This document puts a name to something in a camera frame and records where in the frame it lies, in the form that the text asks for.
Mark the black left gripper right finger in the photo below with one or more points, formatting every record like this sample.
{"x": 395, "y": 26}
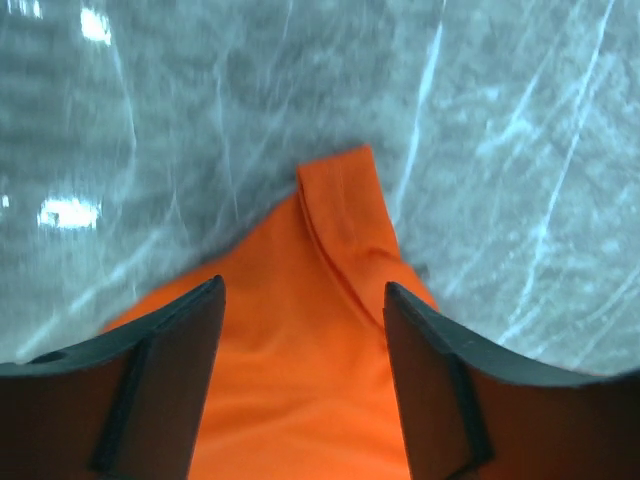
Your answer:
{"x": 471, "y": 409}

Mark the orange t shirt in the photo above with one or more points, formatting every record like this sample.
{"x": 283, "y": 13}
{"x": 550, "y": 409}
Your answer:
{"x": 302, "y": 385}

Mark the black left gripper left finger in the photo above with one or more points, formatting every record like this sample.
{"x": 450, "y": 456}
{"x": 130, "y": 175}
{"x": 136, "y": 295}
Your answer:
{"x": 126, "y": 404}

